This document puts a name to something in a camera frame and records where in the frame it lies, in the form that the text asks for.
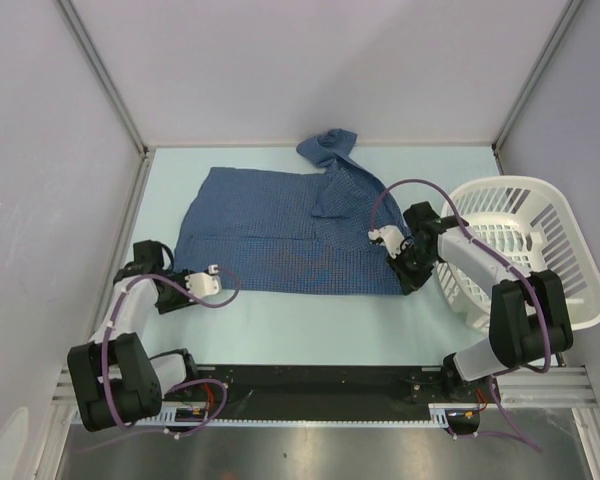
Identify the aluminium frame post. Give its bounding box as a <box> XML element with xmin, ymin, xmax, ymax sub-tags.
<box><xmin>491</xmin><ymin>0</ymin><xmax>585</xmax><ymax>157</ymax></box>
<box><xmin>59</xmin><ymin>0</ymin><xmax>148</xmax><ymax>156</ymax></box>

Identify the white slotted cable duct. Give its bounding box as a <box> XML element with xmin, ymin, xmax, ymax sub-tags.
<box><xmin>137</xmin><ymin>404</ymin><xmax>480</xmax><ymax>429</ymax></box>

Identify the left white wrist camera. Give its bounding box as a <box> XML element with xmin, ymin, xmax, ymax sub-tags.
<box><xmin>185</xmin><ymin>264</ymin><xmax>222</xmax><ymax>299</ymax></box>

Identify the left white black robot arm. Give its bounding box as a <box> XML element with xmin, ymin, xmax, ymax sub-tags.
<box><xmin>67</xmin><ymin>240</ymin><xmax>201</xmax><ymax>432</ymax></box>

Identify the right aluminium frame post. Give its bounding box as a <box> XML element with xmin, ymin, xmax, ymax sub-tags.
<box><xmin>491</xmin><ymin>0</ymin><xmax>585</xmax><ymax>157</ymax></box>

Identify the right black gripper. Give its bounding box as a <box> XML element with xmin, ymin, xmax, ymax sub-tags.
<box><xmin>385</xmin><ymin>242</ymin><xmax>437</xmax><ymax>295</ymax></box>

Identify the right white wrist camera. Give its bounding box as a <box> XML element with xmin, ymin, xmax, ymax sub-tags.
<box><xmin>368</xmin><ymin>225</ymin><xmax>406</xmax><ymax>259</ymax></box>

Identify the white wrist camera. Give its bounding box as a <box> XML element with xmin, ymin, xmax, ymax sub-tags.
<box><xmin>368</xmin><ymin>225</ymin><xmax>406</xmax><ymax>259</ymax></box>
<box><xmin>185</xmin><ymin>264</ymin><xmax>222</xmax><ymax>299</ymax></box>

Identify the blue checkered long sleeve shirt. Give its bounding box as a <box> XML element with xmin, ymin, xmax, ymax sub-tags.
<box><xmin>174</xmin><ymin>129</ymin><xmax>409</xmax><ymax>295</ymax></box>

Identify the white plastic laundry basket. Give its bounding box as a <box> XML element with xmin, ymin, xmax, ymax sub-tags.
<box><xmin>450</xmin><ymin>176</ymin><xmax>600</xmax><ymax>331</ymax></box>

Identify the aluminium front rail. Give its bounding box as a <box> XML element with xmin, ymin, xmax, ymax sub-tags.
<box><xmin>50</xmin><ymin>364</ymin><xmax>597</xmax><ymax>406</ymax></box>

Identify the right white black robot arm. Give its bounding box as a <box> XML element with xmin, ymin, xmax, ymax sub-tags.
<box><xmin>368</xmin><ymin>202</ymin><xmax>574</xmax><ymax>401</ymax></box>

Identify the left aluminium frame post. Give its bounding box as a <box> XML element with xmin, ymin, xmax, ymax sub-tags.
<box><xmin>59</xmin><ymin>0</ymin><xmax>148</xmax><ymax>156</ymax></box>

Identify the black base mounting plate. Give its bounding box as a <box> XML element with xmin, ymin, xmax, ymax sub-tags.
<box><xmin>198</xmin><ymin>365</ymin><xmax>492</xmax><ymax>422</ymax></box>

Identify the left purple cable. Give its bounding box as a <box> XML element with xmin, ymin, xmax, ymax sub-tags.
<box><xmin>74</xmin><ymin>266</ymin><xmax>243</xmax><ymax>454</ymax></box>

